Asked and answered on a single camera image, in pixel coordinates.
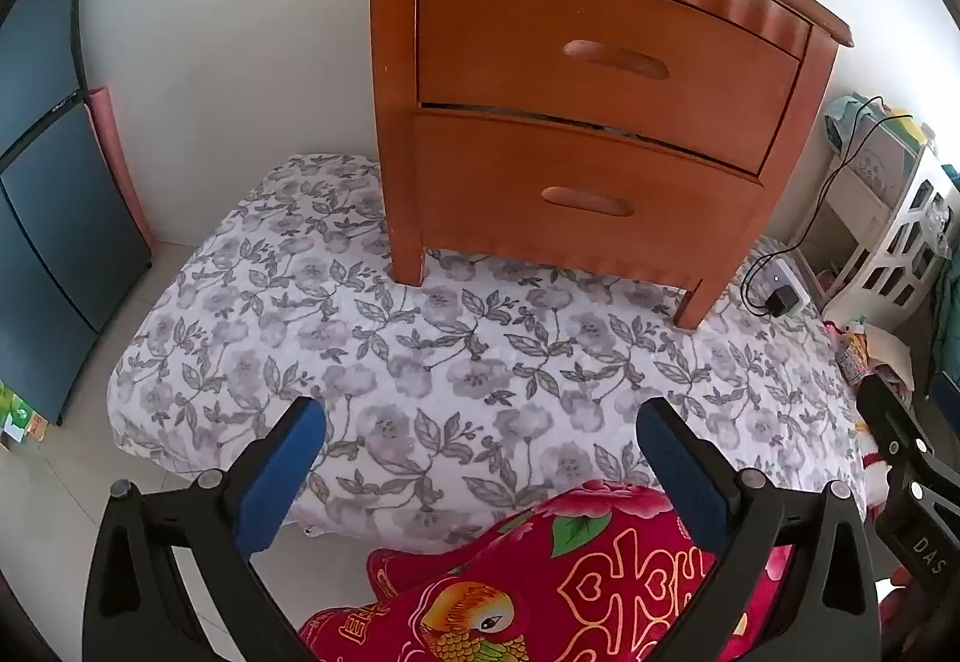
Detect green packets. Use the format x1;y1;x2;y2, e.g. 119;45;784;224
0;381;50;449

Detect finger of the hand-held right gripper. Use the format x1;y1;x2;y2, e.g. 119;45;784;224
856;373;960;603

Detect teal cloth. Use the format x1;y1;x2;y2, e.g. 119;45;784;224
825;95;886;153

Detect yellow container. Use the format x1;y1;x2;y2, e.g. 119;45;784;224
885;107;923;145

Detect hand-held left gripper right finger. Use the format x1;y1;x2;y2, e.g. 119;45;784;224
636;396;880;662

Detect grey floral bedsheet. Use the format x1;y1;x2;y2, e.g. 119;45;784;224
106;153;871;550

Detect red floral blanket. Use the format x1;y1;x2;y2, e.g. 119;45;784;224
298;478;796;662

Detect colourful packets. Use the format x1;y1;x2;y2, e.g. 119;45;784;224
825;320;875;385

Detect pink board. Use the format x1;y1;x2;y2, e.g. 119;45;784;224
84;88;158;252

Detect white lattice rack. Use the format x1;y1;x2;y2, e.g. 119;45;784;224
825;144;960;325

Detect cardboard piece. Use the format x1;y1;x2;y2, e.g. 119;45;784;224
862;324;912;370

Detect white power strip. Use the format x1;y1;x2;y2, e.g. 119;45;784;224
757;253;815;318

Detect brown wooden nightstand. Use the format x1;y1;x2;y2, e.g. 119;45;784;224
355;0;856;331

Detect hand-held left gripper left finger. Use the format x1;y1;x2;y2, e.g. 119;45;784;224
82;396;327;662

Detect black cable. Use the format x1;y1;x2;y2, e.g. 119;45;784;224
742;95;908;318

